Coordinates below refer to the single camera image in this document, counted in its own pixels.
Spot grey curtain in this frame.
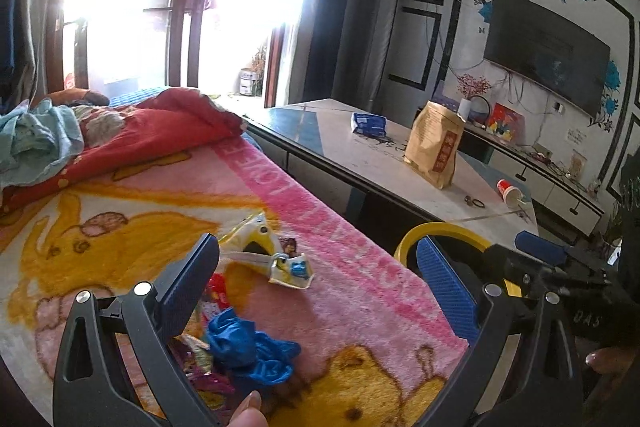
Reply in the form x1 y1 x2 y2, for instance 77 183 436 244
20 0 66 98
280 0 321 105

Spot yellow rimmed trash bin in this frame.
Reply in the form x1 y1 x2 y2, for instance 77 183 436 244
395 221 523 298

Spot green potted plant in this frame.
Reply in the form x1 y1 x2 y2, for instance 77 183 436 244
597 212 623 253

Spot red paper cup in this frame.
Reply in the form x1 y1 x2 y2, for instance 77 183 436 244
496 179 523 206

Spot purple printed card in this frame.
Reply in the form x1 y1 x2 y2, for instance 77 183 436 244
432 82 461 110

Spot pink artificial flowers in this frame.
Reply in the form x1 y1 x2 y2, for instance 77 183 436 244
456 74 493 100

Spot red candy wrapper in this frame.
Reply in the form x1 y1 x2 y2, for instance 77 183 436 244
207 274 236 308

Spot red picture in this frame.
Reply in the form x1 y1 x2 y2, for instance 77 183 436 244
487 103 526 142

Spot brown glass door frame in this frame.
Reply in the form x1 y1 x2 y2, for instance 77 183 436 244
45 0 301 98

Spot round black ring stand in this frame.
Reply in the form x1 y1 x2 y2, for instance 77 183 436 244
472 94 496 128

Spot dry potted plant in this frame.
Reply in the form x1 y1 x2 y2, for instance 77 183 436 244
250 47 268 92

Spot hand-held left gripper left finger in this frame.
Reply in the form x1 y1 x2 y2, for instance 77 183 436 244
52 233 221 427

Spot purple foil wrapper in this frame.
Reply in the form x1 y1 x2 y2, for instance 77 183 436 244
172 332 236 398

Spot yellow white packet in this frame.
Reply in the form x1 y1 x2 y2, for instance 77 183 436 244
220 212 283 265

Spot pink printed blanket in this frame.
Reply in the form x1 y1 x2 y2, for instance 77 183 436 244
0 137 471 427

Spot brown paper bag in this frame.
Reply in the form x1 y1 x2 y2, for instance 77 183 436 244
404 101 466 190

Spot person's left hand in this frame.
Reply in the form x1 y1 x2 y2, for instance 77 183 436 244
229 389 268 427

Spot light blue clothes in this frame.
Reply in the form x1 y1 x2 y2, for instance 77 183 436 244
0 99 86 188

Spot brown cushion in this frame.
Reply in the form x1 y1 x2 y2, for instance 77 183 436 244
45 88 111 108

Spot dark blue curtain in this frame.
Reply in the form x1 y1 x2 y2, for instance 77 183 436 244
307 0 363 108
0 0 31 102

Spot white television cabinet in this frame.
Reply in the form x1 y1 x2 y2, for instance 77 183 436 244
457 122 606 238

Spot grey standing air conditioner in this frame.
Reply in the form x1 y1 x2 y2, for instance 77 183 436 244
332 0 408 108

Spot red floral quilt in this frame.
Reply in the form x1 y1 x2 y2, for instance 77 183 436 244
0 87 246 215

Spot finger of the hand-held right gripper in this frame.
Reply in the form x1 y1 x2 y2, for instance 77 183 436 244
481 243 608 303
515 229 616 280

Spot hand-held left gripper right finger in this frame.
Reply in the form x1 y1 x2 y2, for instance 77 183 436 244
415 236 585 427

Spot black wall television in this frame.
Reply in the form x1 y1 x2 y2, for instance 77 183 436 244
482 0 612 118

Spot white blue packet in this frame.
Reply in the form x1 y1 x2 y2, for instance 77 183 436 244
267 251 316 290

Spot person's right hand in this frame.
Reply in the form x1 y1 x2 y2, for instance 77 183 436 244
584 348 640 403

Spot blue tissue packet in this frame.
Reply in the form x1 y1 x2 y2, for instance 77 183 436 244
351 112 387 136

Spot blue sofa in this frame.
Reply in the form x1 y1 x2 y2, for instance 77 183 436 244
107 86 168 108

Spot white coffee table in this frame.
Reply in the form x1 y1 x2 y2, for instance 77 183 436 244
245 98 540 258

